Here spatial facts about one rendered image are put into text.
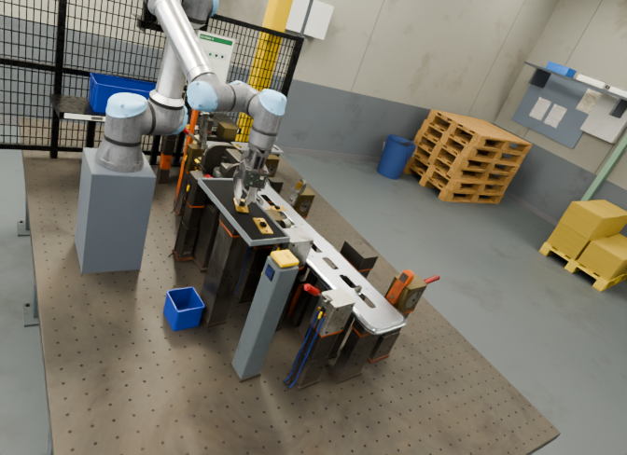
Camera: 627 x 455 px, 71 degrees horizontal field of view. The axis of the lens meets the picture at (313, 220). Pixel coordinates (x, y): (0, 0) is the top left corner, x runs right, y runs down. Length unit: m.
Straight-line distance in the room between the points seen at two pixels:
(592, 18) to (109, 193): 7.05
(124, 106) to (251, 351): 0.85
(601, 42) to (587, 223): 2.83
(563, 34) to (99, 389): 7.43
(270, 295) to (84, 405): 0.56
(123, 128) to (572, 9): 7.10
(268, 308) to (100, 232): 0.69
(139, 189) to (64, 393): 0.66
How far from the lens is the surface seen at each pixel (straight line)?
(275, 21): 2.74
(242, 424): 1.39
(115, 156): 1.57
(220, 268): 1.47
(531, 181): 7.60
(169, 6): 1.36
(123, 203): 1.62
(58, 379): 1.44
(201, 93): 1.19
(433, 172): 6.21
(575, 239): 5.88
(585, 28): 7.74
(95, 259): 1.73
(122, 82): 2.41
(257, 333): 1.33
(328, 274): 1.52
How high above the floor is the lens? 1.80
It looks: 26 degrees down
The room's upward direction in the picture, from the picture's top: 21 degrees clockwise
